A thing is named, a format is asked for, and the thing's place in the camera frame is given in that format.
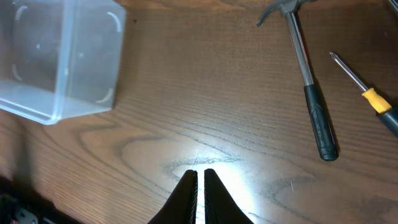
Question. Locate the clear plastic container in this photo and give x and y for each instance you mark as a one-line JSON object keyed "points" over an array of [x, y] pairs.
{"points": [[60, 58]]}

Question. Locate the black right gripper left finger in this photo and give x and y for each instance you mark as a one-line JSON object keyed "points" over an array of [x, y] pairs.
{"points": [[181, 206]]}

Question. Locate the claw hammer black handle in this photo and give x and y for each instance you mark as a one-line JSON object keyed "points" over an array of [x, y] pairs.
{"points": [[317, 109]]}

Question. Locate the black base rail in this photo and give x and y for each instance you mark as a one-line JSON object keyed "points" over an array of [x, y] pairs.
{"points": [[24, 205]]}

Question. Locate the screwdriver yellow black handle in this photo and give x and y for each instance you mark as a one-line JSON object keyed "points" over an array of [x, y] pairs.
{"points": [[385, 112]]}

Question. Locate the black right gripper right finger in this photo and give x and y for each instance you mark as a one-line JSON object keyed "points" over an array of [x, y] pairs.
{"points": [[220, 208]]}

